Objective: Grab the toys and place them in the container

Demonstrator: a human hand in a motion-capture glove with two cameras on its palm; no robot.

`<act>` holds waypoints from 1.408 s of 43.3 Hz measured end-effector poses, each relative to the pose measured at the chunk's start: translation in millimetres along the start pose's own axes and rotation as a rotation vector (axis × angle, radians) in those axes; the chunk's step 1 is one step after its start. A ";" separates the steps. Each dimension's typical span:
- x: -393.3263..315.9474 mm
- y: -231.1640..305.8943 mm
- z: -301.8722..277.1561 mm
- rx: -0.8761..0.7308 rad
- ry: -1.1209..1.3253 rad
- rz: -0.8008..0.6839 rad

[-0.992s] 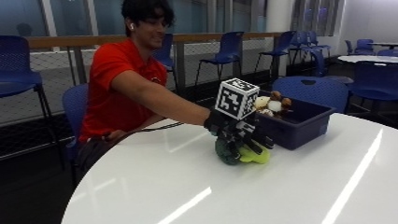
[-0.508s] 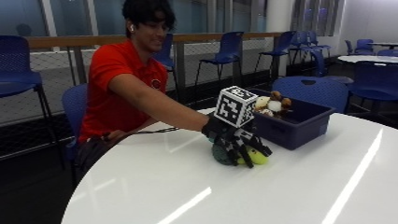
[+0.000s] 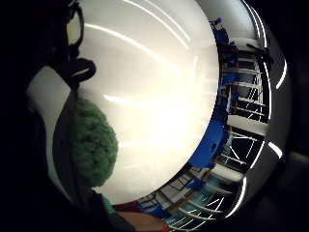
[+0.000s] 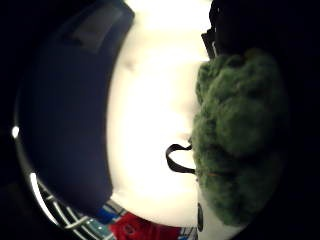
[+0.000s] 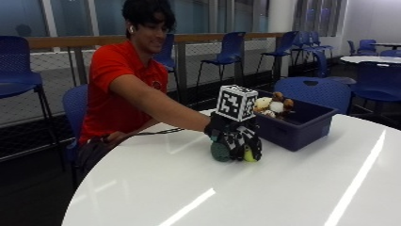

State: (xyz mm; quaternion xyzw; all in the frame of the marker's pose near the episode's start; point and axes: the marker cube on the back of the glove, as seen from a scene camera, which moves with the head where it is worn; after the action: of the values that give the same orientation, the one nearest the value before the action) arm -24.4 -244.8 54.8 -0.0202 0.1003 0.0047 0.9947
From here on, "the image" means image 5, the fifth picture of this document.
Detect green soft toy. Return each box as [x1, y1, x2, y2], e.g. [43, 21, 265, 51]
[209, 141, 260, 164]

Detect white cube of black markers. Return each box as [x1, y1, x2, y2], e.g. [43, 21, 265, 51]
[214, 84, 260, 123]

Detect white round soft toy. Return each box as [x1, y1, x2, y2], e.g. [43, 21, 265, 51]
[253, 96, 274, 111]

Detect dark blue plastic bin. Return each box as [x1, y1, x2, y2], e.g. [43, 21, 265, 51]
[250, 89, 340, 153]

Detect brown soft toy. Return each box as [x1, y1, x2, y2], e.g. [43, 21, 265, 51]
[269, 91, 296, 120]

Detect blue chair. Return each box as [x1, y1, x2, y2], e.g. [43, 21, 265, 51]
[0, 35, 59, 147]
[312, 49, 357, 86]
[346, 39, 378, 57]
[290, 30, 336, 62]
[256, 30, 301, 80]
[194, 31, 248, 92]
[61, 83, 91, 187]
[349, 60, 401, 121]
[273, 76, 353, 116]
[152, 32, 182, 102]

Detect person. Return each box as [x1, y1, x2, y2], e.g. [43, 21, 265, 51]
[76, 0, 214, 149]

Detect white round table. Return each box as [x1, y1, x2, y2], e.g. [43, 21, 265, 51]
[340, 55, 401, 66]

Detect white column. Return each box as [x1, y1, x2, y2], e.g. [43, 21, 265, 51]
[266, 0, 297, 34]

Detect black cable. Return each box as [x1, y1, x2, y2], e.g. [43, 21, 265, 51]
[132, 126, 185, 137]

